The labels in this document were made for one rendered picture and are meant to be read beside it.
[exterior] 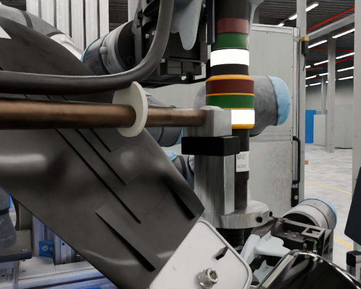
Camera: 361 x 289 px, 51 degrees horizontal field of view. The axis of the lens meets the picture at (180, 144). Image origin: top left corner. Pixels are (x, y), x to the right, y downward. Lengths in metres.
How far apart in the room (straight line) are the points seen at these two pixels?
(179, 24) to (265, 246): 0.30
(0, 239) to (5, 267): 0.07
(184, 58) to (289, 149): 2.24
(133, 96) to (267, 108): 0.66
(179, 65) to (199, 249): 0.19
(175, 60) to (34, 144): 0.20
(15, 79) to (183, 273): 0.16
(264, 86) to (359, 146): 6.32
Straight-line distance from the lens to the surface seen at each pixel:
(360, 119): 7.14
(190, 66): 0.41
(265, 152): 2.52
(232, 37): 0.33
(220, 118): 0.29
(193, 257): 0.28
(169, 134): 0.64
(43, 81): 0.18
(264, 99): 0.85
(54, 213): 0.23
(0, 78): 0.17
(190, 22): 0.34
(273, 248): 0.51
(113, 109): 0.21
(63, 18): 1.31
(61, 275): 1.14
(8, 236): 1.13
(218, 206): 0.31
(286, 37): 2.67
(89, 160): 0.26
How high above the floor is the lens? 1.36
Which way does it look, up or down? 3 degrees down
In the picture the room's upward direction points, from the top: straight up
